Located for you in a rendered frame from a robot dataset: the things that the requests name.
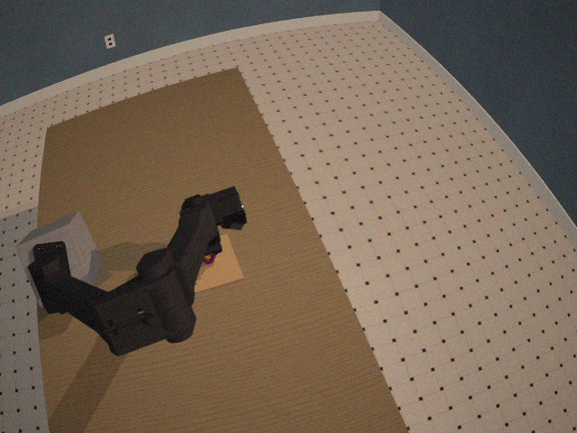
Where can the orange mat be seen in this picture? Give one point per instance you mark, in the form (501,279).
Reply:
(225,269)

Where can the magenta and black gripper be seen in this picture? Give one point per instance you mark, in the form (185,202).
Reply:
(212,250)

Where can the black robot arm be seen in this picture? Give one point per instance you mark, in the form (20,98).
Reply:
(157,290)

